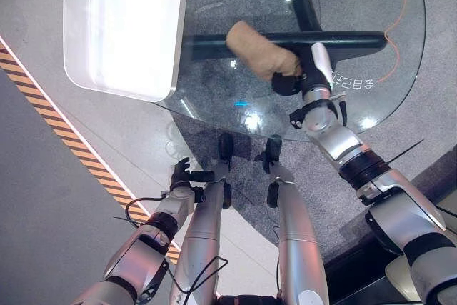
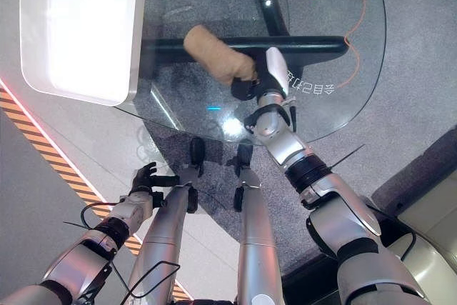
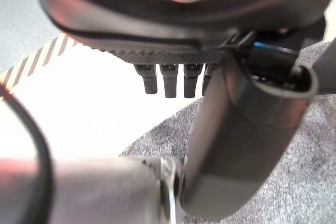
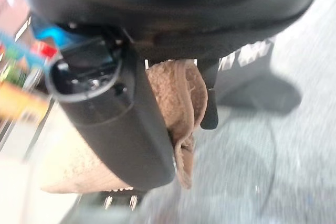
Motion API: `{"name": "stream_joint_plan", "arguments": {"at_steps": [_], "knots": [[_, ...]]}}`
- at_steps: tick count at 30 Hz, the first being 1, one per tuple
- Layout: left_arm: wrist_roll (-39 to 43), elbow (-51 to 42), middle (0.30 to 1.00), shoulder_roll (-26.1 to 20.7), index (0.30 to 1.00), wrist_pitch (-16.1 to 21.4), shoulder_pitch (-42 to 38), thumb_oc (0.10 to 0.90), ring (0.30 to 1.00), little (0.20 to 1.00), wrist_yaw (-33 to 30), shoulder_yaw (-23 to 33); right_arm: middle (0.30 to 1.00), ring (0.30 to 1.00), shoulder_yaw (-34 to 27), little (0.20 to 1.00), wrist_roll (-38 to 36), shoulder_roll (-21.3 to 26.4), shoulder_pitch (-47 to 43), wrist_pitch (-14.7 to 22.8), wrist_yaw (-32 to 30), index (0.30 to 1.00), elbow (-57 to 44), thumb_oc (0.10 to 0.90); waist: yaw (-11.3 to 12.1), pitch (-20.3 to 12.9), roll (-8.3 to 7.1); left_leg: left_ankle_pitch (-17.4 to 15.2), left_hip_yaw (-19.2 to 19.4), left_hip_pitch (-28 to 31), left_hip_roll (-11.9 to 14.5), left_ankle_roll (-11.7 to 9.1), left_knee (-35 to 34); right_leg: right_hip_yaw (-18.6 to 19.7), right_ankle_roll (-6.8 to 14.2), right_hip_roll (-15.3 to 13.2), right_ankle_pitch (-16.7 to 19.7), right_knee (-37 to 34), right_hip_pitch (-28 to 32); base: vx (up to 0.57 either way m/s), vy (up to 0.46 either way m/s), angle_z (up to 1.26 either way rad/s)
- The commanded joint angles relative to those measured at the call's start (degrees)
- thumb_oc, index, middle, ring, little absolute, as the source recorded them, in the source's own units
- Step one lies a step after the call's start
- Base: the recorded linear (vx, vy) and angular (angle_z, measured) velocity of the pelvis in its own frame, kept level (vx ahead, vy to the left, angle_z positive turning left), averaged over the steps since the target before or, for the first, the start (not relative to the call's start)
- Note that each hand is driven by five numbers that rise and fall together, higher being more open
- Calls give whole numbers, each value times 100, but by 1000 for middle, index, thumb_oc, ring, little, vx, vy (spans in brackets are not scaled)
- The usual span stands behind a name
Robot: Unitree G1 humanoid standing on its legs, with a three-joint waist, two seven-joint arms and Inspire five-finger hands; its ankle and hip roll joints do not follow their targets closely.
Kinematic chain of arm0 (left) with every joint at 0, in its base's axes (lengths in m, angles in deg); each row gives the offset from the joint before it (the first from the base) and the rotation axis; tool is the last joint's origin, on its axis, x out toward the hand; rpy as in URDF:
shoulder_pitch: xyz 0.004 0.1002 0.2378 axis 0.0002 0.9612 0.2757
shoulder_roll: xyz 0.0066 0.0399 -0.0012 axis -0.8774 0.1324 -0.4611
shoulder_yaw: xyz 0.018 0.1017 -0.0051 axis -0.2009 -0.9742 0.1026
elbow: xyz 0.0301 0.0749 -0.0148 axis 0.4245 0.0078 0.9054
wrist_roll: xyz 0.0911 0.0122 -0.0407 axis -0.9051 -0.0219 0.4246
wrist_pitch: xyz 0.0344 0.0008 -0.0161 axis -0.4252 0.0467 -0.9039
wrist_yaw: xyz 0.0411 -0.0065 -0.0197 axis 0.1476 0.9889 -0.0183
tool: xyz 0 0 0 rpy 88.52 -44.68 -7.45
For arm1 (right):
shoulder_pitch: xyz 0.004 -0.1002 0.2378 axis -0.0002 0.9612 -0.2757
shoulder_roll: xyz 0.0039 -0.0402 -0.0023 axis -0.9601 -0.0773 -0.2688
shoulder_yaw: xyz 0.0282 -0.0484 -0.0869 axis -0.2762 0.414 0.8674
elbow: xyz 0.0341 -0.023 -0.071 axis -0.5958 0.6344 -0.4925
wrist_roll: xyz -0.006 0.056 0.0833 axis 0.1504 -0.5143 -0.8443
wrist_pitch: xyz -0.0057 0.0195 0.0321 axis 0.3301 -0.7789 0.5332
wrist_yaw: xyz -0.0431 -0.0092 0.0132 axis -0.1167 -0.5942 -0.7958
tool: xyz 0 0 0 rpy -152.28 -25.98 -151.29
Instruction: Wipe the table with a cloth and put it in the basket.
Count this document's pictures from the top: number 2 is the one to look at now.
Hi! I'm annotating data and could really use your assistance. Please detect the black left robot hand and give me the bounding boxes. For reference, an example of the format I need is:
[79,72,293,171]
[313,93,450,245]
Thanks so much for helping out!
[129,161,181,194]

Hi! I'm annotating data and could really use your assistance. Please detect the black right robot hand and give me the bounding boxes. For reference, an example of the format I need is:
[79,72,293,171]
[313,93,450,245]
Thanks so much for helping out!
[230,46,290,101]

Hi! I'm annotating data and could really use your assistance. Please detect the tan cloth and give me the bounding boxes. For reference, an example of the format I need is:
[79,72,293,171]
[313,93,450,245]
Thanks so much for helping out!
[183,24,258,86]

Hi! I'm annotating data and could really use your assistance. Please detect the white rectangular basket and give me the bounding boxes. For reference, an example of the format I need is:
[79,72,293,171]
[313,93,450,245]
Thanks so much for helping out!
[19,0,148,107]

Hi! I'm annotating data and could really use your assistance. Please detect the silver left robot leg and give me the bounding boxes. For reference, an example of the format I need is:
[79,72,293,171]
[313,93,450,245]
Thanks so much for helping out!
[126,136,206,305]

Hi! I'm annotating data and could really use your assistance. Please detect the silver robot leg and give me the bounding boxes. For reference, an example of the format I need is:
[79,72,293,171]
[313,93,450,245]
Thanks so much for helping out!
[126,136,206,305]
[228,144,285,305]

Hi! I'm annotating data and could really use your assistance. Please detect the orange black hazard tape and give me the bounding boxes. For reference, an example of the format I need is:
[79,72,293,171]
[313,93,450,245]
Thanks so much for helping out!
[0,87,194,301]

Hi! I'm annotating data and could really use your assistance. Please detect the silver right robot leg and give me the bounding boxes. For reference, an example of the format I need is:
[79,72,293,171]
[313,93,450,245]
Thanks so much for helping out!
[228,144,285,305]

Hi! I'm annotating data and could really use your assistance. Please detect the orange cable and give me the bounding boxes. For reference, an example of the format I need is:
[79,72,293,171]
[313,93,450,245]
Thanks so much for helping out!
[304,0,367,89]

